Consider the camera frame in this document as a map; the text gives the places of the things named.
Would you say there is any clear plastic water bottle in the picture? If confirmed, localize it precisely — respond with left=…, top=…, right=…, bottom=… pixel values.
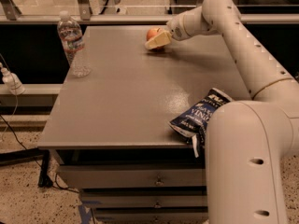
left=57, top=11, right=92, bottom=77

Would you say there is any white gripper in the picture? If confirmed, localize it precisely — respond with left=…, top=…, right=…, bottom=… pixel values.
left=145, top=7, right=207, bottom=49

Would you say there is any blue chip bag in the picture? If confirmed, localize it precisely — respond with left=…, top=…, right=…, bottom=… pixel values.
left=168, top=88, right=234, bottom=158

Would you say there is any middle grey drawer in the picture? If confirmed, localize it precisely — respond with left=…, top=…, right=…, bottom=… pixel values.
left=80, top=187, right=207, bottom=208

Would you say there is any top grey drawer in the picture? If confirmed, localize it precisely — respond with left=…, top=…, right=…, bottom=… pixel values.
left=58, top=163, right=206, bottom=189

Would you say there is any grey drawer cabinet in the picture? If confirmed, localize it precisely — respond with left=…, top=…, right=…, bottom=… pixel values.
left=36, top=24, right=253, bottom=224

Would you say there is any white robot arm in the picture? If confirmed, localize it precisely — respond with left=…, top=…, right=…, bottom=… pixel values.
left=145, top=0, right=299, bottom=224

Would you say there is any metal window rail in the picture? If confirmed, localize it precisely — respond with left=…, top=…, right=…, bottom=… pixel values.
left=0, top=0, right=299, bottom=24

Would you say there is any bottom grey drawer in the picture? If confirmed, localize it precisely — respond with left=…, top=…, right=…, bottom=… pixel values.
left=93, top=207, right=208, bottom=222

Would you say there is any black floor stand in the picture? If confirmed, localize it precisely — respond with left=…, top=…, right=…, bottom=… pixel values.
left=0, top=147, right=53, bottom=189

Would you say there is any black floor cable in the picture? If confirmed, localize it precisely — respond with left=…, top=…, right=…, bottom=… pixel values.
left=0, top=114, right=78, bottom=194

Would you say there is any red apple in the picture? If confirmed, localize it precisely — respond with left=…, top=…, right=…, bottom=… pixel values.
left=146, top=28, right=164, bottom=49

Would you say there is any grey drawer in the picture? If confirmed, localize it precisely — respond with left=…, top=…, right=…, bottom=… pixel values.
left=58, top=163, right=206, bottom=189
left=80, top=187, right=207, bottom=208
left=93, top=207, right=208, bottom=222

